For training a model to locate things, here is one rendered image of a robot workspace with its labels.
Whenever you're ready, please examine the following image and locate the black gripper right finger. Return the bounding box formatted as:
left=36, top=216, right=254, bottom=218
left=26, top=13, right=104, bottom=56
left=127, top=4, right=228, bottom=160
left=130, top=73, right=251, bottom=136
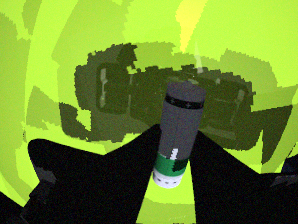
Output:
left=189, top=131, right=298, bottom=224

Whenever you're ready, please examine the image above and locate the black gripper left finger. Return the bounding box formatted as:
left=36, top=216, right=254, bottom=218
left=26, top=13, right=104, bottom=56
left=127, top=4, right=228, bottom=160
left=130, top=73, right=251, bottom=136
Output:
left=28, top=124, right=161, bottom=224

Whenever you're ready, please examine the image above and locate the grey cylindrical battery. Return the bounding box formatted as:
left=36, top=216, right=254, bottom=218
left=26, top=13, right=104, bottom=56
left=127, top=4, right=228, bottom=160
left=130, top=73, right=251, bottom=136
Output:
left=152, top=81, right=206, bottom=189

